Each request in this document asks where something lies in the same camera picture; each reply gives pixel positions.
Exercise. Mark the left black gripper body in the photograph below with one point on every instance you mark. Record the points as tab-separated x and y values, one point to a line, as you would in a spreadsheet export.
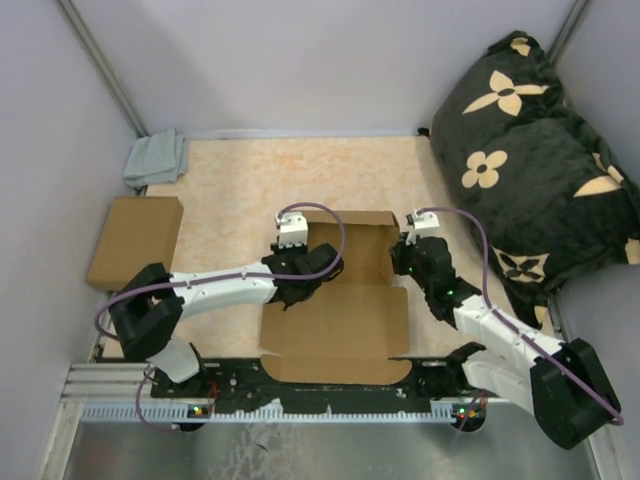
289	254

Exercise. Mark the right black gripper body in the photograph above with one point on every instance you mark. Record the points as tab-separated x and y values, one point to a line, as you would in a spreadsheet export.
410	264

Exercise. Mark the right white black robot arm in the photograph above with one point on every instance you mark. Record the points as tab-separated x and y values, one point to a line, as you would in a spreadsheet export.
563	385

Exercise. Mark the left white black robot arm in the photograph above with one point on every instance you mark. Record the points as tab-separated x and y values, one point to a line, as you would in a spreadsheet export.
146	312

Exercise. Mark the folded brown cardboard box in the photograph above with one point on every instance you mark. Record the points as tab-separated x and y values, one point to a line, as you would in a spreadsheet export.
138	231

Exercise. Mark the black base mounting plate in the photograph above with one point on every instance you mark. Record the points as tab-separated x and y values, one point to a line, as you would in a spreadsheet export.
233	385

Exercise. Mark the black floral plush pillow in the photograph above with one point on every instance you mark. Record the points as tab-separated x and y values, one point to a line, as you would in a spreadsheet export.
552	202

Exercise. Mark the grey folded cloth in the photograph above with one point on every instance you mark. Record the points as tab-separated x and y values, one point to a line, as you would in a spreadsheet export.
158	159

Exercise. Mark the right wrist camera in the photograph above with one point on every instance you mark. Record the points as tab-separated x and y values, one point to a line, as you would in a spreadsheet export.
422	224

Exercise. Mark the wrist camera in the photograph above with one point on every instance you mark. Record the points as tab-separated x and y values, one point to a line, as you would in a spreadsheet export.
422	224
292	229

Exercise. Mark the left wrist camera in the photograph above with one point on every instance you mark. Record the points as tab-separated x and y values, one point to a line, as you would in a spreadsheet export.
292	229

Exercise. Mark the aluminium frame rail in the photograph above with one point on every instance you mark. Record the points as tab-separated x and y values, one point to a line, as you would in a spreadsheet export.
108	426

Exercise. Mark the right aluminium corner post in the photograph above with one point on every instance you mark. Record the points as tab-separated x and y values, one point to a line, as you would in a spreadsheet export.
570	25

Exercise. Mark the aluminium corner post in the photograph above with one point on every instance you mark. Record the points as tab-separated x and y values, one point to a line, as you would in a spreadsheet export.
99	60
570	25

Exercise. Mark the left aluminium corner post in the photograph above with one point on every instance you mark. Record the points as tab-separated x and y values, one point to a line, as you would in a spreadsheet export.
99	60

